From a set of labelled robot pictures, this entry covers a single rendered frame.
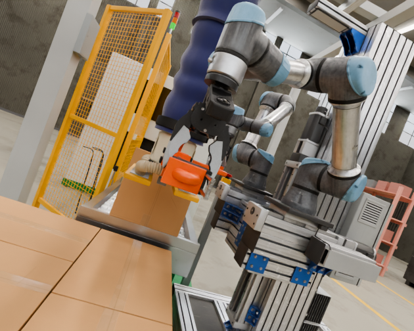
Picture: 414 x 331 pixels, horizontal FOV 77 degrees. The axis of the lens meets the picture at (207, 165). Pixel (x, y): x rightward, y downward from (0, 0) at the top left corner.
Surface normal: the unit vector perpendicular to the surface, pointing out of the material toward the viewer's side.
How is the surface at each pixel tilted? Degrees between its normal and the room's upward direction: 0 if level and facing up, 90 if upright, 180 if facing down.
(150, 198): 83
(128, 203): 83
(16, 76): 90
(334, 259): 90
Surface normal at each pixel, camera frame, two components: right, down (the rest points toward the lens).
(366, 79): 0.58, 0.15
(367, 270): 0.22, 0.12
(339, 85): -0.76, 0.46
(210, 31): -0.16, 0.10
